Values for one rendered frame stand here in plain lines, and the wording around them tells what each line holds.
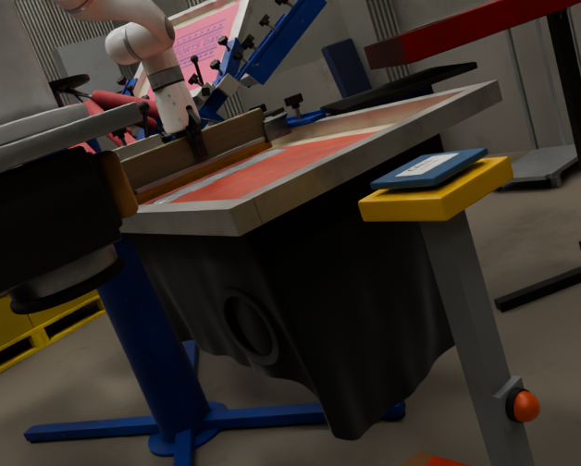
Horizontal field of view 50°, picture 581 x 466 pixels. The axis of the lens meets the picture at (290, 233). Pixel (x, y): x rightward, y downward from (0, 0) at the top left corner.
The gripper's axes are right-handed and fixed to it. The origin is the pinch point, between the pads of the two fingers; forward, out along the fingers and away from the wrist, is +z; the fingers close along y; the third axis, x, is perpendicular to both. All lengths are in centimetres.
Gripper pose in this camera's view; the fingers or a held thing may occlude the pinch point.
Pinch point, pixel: (193, 151)
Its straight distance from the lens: 142.8
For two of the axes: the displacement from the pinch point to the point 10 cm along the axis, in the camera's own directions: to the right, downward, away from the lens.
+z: 3.2, 9.1, 2.5
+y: 5.8, 0.1, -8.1
